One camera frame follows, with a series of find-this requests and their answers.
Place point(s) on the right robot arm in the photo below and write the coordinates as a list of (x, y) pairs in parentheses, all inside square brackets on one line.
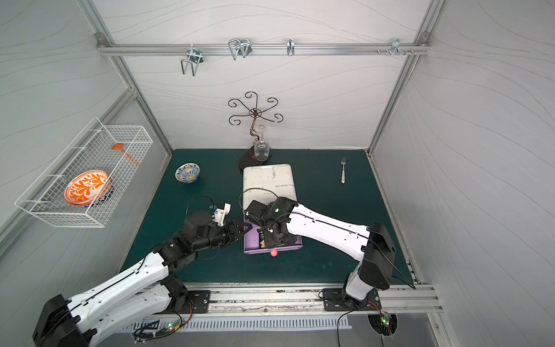
[(372, 246)]

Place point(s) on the purple drawer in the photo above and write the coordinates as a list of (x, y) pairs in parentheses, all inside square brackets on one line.
[(254, 243)]

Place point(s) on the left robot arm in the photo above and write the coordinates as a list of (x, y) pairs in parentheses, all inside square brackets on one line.
[(146, 288)]

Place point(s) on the metal fork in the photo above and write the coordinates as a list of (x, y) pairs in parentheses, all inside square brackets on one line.
[(343, 163)]

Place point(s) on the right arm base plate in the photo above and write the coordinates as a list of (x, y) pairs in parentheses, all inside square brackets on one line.
[(335, 300)]

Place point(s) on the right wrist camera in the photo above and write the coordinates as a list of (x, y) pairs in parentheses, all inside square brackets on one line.
[(255, 212)]

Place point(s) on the white vent strip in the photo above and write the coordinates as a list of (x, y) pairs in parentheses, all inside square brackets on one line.
[(268, 323)]

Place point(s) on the brown wire mug tree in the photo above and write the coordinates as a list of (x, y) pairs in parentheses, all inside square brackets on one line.
[(256, 115)]

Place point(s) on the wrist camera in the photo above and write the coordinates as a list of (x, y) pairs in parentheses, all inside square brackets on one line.
[(255, 212), (219, 212)]

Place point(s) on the white drawer cabinet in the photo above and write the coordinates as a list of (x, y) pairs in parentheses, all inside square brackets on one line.
[(266, 183)]

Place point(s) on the black cookie packet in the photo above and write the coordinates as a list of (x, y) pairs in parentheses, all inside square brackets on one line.
[(261, 240)]

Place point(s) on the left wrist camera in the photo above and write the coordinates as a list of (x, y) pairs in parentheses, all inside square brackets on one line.
[(219, 212)]

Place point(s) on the orange spatula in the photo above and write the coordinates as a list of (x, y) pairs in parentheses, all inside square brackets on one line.
[(120, 147)]

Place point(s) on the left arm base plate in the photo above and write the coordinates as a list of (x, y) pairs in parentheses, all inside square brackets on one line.
[(195, 302)]

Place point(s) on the aluminium top rail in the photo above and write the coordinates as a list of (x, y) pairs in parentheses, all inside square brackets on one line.
[(258, 49)]

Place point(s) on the blue patterned bowl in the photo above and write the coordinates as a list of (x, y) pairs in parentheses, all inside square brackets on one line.
[(187, 173)]

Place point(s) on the green table mat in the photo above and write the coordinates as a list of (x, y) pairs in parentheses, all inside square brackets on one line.
[(317, 179)]

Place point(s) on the orange patterned plate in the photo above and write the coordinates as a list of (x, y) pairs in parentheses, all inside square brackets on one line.
[(87, 188)]

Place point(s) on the metal hook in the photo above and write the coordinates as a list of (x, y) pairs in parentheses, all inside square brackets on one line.
[(290, 47), (191, 62), (239, 47), (395, 49)]

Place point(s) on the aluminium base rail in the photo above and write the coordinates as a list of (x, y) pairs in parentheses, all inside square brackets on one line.
[(264, 300)]

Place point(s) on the white wire basket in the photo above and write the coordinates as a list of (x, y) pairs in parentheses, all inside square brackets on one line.
[(90, 150)]

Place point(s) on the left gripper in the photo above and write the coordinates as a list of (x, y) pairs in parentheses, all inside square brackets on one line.
[(233, 230)]

